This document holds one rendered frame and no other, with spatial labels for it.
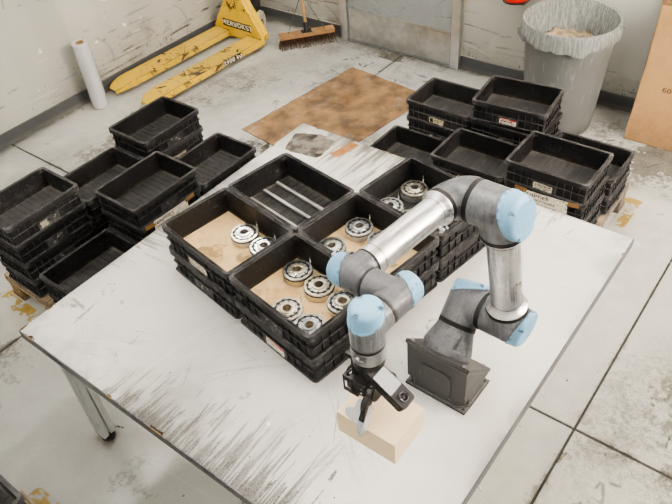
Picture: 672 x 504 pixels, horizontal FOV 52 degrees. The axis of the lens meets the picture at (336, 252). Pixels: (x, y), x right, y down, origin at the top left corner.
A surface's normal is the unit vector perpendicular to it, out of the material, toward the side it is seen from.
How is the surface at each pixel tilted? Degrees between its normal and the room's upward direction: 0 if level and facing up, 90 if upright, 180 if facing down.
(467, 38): 90
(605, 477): 0
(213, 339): 0
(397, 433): 0
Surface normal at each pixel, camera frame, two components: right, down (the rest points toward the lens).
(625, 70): -0.61, 0.57
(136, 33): 0.79, 0.36
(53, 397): -0.07, -0.74
